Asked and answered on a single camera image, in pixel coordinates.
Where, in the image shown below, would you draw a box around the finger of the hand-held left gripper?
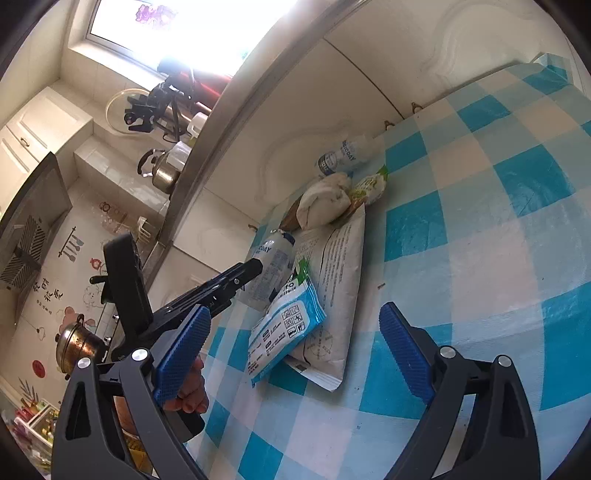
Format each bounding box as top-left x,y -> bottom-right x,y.
154,258 -> 264,324

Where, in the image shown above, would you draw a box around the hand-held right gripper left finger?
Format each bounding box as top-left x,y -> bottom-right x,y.
52,305 -> 213,480

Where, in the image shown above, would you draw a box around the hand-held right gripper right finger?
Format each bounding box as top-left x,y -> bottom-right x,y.
379,302 -> 541,480

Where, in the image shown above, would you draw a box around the clear plastic bottle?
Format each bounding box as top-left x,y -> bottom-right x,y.
316,134 -> 384,178
240,230 -> 296,312

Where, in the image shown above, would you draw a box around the blue wet wipes packet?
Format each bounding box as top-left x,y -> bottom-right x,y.
248,258 -> 327,388

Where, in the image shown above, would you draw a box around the small brown bowl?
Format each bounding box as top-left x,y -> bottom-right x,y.
279,196 -> 303,232

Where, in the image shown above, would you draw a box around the large white printed bag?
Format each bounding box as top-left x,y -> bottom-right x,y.
284,203 -> 366,393

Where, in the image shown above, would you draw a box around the white cloth bag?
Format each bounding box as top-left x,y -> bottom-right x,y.
295,172 -> 354,229

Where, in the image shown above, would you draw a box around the green snack packet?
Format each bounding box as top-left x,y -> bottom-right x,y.
348,165 -> 389,206

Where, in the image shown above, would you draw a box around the person's left hand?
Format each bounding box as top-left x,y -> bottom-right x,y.
164,357 -> 209,415

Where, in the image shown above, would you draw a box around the steel steamer pot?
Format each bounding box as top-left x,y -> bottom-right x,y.
55,314 -> 109,374

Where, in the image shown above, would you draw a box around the yellow container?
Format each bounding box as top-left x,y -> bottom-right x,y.
122,434 -> 153,478

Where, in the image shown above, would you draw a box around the black range hood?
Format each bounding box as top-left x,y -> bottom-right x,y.
0,152 -> 74,291

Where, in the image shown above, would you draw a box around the steel kettle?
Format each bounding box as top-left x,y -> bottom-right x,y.
137,148 -> 183,195

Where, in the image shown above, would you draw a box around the steel kitchen counter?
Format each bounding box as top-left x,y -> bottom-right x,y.
154,0 -> 370,259

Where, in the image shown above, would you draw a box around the white plastic cups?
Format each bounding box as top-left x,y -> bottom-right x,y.
167,113 -> 206,175

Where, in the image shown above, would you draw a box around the rack of seasoning bottles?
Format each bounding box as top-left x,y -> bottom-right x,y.
0,397 -> 61,472

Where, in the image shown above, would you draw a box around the black clamp device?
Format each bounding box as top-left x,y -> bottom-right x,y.
124,69 -> 195,139

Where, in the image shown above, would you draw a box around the red thermos flask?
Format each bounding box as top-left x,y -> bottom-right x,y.
185,69 -> 232,107

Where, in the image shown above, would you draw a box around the white kitchen cabinets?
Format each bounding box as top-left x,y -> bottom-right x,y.
171,0 -> 591,305

